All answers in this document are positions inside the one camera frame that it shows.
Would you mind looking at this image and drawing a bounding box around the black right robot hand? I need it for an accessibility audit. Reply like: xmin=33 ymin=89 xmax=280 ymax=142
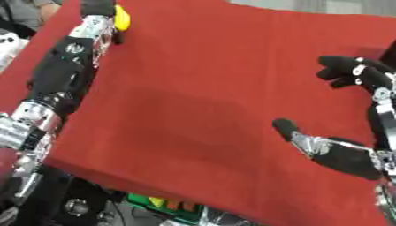
xmin=270 ymin=55 xmax=396 ymax=182

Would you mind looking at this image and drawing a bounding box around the person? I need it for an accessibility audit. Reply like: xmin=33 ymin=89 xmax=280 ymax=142
xmin=0 ymin=0 xmax=64 ymax=40

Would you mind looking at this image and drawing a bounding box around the green box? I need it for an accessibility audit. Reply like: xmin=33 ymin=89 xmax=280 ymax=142
xmin=125 ymin=192 xmax=209 ymax=226

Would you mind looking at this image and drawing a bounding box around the yellow toy banana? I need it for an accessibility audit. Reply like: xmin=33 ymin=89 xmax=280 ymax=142
xmin=112 ymin=4 xmax=133 ymax=33

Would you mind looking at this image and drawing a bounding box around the white soft toy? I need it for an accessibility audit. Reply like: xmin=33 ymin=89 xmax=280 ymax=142
xmin=0 ymin=30 xmax=31 ymax=72

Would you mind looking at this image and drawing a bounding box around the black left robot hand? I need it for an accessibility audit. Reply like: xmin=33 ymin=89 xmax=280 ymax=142
xmin=23 ymin=0 xmax=129 ymax=119

